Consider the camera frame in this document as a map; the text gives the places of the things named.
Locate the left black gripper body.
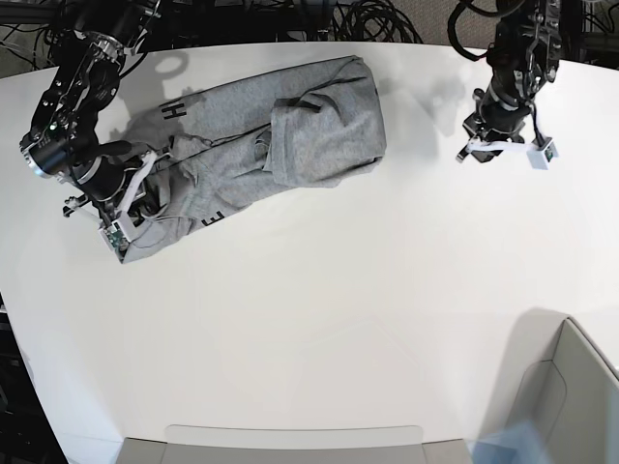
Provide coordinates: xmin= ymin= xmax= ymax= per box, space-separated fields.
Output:
xmin=463 ymin=89 xmax=530 ymax=144

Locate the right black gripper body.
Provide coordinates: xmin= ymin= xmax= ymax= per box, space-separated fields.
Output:
xmin=72 ymin=144 xmax=155 ymax=218

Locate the grey T-shirt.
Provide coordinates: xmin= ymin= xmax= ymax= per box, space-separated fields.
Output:
xmin=120 ymin=56 xmax=387 ymax=264

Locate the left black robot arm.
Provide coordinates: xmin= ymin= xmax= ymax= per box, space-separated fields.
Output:
xmin=447 ymin=1 xmax=562 ymax=170

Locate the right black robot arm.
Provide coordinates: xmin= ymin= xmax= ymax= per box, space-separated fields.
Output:
xmin=19 ymin=1 xmax=160 ymax=220

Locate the grey tray at front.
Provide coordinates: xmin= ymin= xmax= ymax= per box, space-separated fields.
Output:
xmin=116 ymin=424 xmax=472 ymax=463

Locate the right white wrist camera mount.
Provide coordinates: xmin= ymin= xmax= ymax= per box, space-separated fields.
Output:
xmin=59 ymin=166 xmax=145 ymax=260

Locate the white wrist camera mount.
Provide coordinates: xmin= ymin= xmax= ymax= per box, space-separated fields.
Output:
xmin=456 ymin=137 xmax=559 ymax=170
xmin=59 ymin=166 xmax=145 ymax=260

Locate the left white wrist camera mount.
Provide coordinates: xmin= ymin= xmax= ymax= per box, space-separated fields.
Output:
xmin=456 ymin=137 xmax=559 ymax=170

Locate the coiled black cable bundle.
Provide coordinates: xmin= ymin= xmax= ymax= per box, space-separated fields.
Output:
xmin=299 ymin=0 xmax=427 ymax=47

